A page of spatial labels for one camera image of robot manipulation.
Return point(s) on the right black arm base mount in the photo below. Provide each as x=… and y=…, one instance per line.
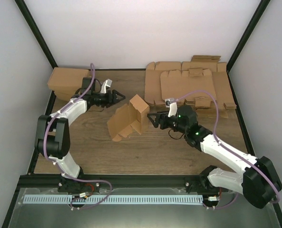
x=200, y=185

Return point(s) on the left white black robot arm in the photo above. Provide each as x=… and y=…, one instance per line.
x=52, y=134

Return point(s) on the black corner frame post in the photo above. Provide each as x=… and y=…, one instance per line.
x=36, y=31
x=263, y=4

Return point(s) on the folded cardboard box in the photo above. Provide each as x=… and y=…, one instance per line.
x=60, y=92
x=60, y=71
x=64, y=98
x=70, y=84
x=63, y=95

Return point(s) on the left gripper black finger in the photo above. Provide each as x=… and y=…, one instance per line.
x=116, y=100
x=118, y=95

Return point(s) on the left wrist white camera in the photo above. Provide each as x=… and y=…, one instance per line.
x=105, y=86

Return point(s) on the brown cardboard box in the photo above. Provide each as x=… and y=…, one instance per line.
x=129, y=117

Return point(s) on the bottom folded cardboard box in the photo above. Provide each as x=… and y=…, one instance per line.
x=64, y=98

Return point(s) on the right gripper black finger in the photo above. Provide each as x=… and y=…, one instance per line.
x=156, y=123
x=154, y=116

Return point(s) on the black aluminium frame rail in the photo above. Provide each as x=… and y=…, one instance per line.
x=117, y=181

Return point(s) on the top folded cardboard box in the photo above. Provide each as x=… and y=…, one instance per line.
x=60, y=71

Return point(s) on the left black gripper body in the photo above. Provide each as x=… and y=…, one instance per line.
x=103, y=101

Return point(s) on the pile of flat cardboard blanks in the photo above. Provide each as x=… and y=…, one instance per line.
x=201, y=83

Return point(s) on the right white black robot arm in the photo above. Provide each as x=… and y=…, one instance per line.
x=254, y=178

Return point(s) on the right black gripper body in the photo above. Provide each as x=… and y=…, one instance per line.
x=165, y=125

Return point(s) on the light blue slotted cable duct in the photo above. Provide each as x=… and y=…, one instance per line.
x=116, y=199

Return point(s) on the right black corner frame post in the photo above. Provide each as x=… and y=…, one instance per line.
x=263, y=4

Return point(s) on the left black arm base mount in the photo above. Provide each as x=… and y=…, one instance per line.
x=70, y=186

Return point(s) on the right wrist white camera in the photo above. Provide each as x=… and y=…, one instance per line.
x=172, y=105

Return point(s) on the wrist white camera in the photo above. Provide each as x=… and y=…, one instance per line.
x=172, y=105
x=105, y=86

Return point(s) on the left black corner frame post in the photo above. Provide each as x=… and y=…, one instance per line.
x=36, y=31

